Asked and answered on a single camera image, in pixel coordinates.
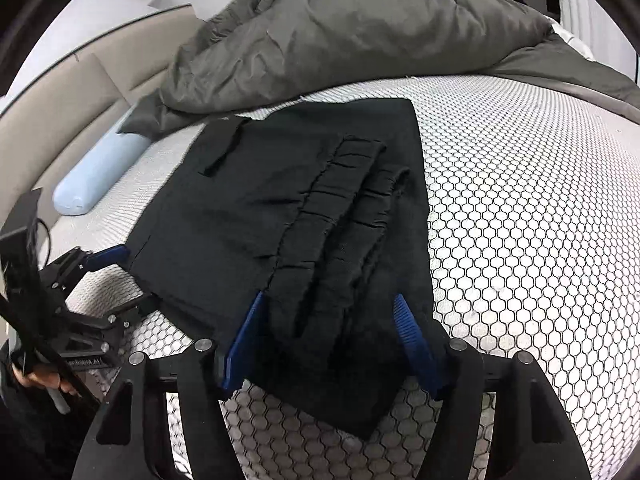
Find grey duvet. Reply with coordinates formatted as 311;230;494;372
120;0;640;138

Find white pillow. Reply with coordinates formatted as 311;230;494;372
545;15;596;58

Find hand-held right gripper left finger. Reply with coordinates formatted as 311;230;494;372
72;291;266;480

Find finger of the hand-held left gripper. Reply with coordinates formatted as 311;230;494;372
82;244;131;272
102;294;162;332

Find person's left hand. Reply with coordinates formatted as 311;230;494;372
12;364;80;400

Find black pants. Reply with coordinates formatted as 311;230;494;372
125;99;451;438

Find light blue bolster pillow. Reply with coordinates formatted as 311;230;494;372
52;110;153;218

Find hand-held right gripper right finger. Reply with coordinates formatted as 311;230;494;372
392;294;593;480

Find white honeycomb mattress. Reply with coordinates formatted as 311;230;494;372
45;72;640;480

